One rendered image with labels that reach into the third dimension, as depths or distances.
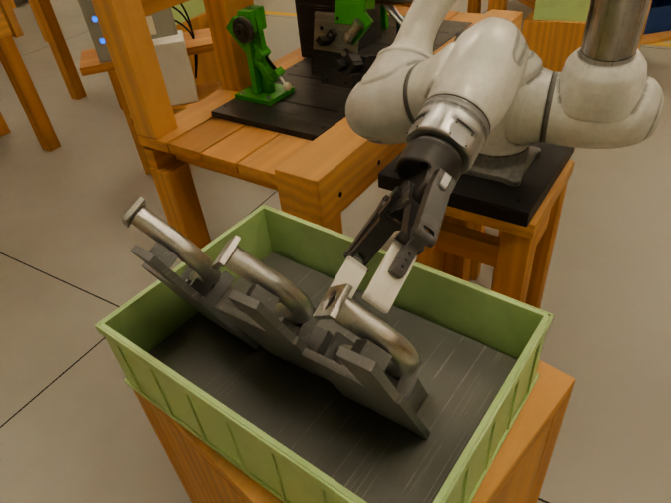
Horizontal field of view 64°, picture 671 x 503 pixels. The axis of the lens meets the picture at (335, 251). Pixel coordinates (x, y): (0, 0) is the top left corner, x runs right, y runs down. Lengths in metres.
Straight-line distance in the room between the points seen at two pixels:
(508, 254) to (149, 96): 1.09
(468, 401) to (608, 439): 1.11
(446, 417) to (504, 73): 0.51
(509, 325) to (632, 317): 1.46
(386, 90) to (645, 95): 0.63
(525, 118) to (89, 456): 1.69
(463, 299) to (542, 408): 0.22
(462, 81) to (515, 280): 0.78
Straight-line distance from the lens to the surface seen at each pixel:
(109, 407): 2.17
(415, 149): 0.64
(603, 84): 1.20
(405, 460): 0.84
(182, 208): 1.86
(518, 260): 1.33
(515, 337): 0.94
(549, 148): 1.48
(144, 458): 1.99
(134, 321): 1.01
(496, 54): 0.71
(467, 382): 0.92
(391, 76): 0.79
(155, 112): 1.71
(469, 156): 0.66
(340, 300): 0.55
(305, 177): 1.34
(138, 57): 1.66
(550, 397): 1.00
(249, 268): 0.67
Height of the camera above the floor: 1.57
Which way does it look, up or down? 39 degrees down
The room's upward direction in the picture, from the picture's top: 6 degrees counter-clockwise
